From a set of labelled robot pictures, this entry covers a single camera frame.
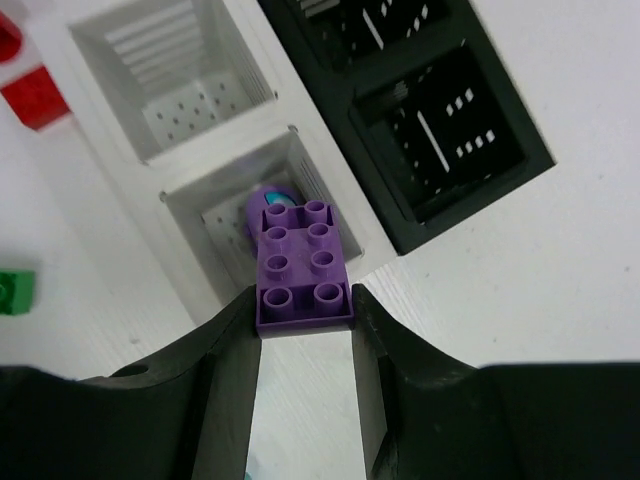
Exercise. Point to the purple rounded lego brick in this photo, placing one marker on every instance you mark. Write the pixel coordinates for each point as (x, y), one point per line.
(302, 285)

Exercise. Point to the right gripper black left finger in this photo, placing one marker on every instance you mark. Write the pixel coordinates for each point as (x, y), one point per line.
(183, 412)

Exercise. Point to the dark green lego brick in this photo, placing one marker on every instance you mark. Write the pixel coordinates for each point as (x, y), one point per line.
(17, 292)

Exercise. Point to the red rectangular lego brick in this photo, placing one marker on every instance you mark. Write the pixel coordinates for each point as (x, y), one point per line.
(35, 99)

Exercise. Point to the red heart-shaped lego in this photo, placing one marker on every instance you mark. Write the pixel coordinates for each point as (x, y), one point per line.
(11, 39)

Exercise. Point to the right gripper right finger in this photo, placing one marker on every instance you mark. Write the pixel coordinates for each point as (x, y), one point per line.
(426, 415)

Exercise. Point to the black two-compartment container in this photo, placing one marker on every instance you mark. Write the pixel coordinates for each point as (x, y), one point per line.
(419, 104)

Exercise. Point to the white two-compartment container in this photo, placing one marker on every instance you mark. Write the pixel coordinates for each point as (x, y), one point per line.
(191, 106)

